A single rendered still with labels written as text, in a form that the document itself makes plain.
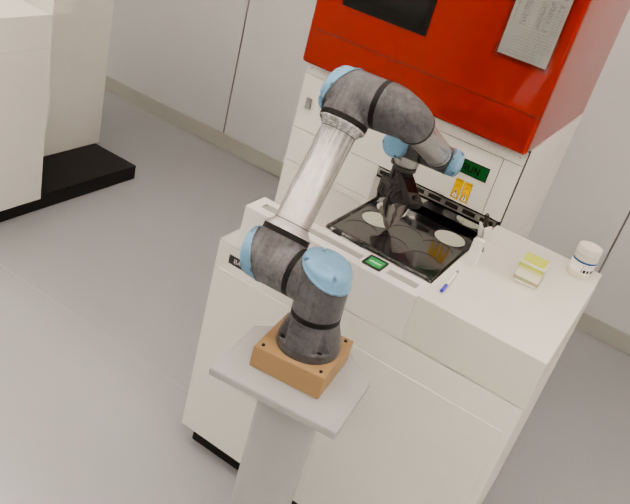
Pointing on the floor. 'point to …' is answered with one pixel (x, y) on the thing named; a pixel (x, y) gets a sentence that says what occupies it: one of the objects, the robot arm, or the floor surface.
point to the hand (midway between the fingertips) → (389, 226)
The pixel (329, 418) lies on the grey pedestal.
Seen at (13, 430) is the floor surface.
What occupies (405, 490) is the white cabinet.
